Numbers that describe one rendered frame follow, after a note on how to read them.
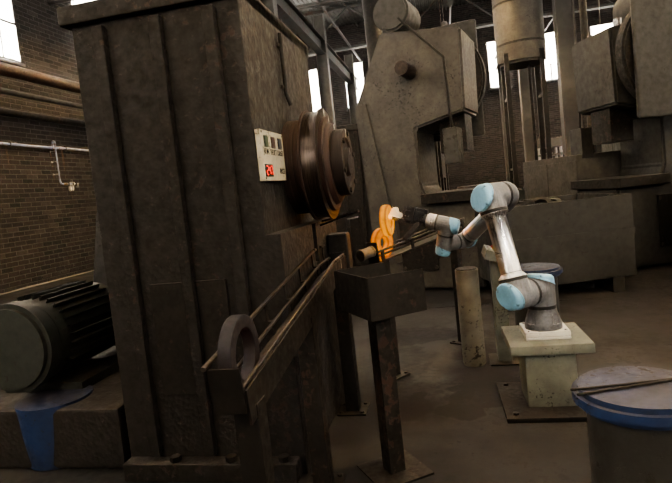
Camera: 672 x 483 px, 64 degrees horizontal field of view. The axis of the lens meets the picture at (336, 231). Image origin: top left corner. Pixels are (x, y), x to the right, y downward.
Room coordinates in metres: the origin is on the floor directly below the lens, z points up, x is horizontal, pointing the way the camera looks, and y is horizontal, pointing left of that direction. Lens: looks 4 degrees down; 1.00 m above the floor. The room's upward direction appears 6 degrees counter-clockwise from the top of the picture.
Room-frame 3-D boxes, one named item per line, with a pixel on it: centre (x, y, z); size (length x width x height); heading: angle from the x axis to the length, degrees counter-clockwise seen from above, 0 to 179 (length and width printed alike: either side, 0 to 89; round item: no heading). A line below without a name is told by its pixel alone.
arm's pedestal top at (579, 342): (2.25, -0.83, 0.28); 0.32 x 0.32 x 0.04; 79
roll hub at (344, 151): (2.30, -0.07, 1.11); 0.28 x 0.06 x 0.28; 168
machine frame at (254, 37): (2.41, 0.45, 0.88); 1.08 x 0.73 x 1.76; 168
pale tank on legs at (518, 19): (10.49, -3.87, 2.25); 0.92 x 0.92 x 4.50
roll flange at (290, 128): (2.34, 0.11, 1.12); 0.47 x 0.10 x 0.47; 168
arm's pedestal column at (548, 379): (2.25, -0.83, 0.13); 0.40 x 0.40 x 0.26; 79
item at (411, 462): (1.81, -0.12, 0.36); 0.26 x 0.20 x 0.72; 23
